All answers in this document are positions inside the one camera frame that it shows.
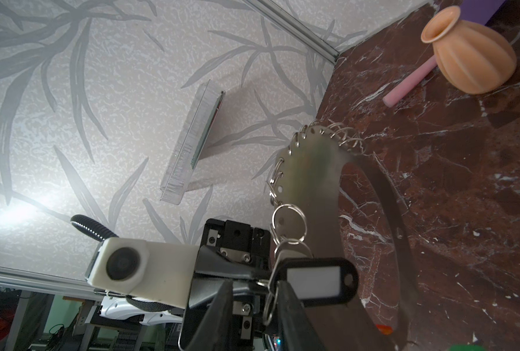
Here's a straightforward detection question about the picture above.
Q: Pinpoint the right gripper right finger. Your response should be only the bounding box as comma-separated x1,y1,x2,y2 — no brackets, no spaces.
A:
276,281,326,351

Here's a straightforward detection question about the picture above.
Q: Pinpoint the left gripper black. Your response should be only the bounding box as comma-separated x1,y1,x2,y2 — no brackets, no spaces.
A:
178,219,270,350

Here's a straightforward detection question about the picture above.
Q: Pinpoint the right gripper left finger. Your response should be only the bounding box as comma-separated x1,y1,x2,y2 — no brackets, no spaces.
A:
185,280,234,351

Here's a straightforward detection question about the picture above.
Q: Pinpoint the black key tag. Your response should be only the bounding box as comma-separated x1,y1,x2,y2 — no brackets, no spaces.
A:
269,257,359,307

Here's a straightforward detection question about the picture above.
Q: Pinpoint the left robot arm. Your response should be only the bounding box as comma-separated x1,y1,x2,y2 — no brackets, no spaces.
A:
70,214,270,350

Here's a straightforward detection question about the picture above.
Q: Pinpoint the orange ribbed vase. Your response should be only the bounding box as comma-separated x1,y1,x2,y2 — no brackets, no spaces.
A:
421,6,517,95

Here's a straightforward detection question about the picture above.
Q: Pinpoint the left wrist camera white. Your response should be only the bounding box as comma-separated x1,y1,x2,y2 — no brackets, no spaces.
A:
86,238,199,309

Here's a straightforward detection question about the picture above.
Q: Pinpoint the clear plastic wall shelf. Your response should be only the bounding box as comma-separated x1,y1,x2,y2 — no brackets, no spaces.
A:
160,80,226,205

